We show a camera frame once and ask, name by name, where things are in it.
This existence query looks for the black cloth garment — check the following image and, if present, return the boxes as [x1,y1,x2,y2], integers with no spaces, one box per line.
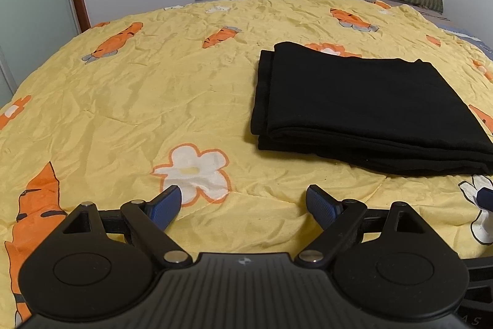
[251,42,492,176]

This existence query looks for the yellow carrot print bedspread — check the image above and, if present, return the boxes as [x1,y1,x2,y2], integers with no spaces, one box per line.
[1,0,492,328]

